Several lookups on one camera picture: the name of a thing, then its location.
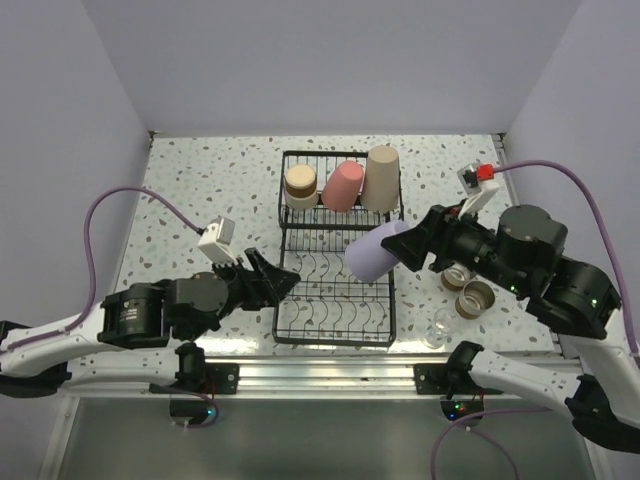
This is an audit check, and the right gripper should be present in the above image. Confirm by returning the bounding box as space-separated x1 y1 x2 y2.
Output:
381 197 527 294

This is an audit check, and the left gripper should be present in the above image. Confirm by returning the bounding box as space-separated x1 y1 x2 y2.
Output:
213 247 301 320

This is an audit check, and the purple plastic cup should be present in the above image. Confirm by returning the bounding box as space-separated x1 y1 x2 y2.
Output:
345 220 409 283

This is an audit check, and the beige plastic cup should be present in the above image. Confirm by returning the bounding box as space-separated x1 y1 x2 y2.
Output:
361 145 400 213

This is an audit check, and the steel cup cork base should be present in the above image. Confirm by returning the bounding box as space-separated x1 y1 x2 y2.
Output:
284 164 318 210

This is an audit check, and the red pink plastic cup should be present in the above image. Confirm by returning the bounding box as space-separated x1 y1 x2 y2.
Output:
321 160 364 213

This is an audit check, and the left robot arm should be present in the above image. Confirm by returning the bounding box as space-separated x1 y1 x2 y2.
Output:
1 248 300 399

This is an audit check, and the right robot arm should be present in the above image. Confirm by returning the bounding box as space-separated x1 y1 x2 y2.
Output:
381 205 639 453

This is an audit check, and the far right steel cup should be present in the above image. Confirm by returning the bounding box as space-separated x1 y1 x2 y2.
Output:
440 265 476 291

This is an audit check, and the steel cup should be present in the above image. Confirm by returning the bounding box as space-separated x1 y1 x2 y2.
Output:
455 280 496 320
440 265 476 291

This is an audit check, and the near right steel cup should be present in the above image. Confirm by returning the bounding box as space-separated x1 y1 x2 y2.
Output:
455 280 496 320

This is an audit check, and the clear glass cup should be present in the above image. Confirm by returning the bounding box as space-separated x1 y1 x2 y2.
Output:
423 308 458 348

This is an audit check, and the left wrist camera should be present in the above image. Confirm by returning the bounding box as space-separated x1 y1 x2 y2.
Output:
197 216 236 265

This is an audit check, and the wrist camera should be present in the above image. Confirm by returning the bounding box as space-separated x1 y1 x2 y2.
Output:
457 163 500 217
197 216 236 265

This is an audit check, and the black wire dish rack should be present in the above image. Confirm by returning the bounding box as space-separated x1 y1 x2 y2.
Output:
272 179 404 348

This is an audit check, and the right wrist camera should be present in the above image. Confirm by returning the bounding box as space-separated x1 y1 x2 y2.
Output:
457 163 500 217

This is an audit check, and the aluminium mounting rail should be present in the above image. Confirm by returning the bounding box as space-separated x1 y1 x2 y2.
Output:
62 351 449 399

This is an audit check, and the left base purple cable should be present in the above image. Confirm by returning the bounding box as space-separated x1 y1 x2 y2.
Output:
169 389 219 431

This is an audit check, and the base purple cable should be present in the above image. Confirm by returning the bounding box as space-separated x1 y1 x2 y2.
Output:
169 389 219 431
430 394 554 480

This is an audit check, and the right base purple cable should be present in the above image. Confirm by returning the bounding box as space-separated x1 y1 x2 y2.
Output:
430 394 554 480

